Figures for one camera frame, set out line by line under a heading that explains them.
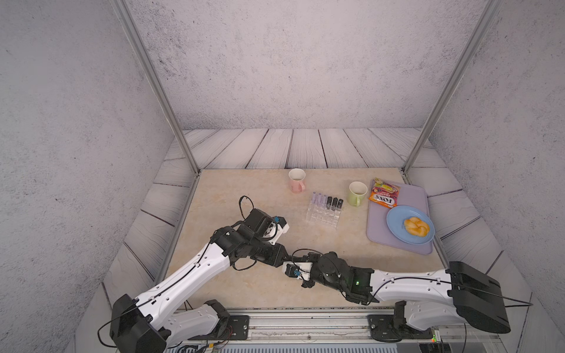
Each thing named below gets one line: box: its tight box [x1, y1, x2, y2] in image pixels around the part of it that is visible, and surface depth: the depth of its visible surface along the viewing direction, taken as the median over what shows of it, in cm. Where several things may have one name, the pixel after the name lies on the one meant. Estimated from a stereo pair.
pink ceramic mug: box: [288, 167, 307, 194], surface depth 107 cm
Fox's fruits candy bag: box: [367, 177, 400, 209], surface depth 109 cm
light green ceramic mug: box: [347, 180, 368, 208], surface depth 101 cm
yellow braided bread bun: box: [403, 216, 431, 238], surface depth 96 cm
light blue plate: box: [386, 205, 436, 246], surface depth 98 cm
